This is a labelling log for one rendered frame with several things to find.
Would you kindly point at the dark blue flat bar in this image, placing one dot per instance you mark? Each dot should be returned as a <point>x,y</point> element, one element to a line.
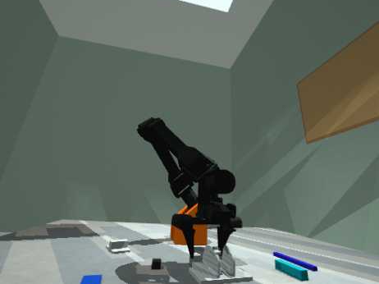
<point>299,262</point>

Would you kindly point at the white metal plate with two round holes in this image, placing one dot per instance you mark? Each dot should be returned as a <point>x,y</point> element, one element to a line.
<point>200,250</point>

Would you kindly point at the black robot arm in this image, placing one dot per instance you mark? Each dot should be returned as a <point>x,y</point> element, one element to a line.
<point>194,167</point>

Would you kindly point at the blue rectangular bar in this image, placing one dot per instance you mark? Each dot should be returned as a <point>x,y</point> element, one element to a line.
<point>91,279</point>

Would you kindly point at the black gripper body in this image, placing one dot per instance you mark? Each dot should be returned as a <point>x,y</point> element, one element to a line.
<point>186,221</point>

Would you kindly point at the teal rectangular block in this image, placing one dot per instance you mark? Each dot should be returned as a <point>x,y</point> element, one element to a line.
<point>292,270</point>

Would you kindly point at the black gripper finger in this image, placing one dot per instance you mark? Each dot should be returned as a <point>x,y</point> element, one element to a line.
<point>223,236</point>
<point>189,237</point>

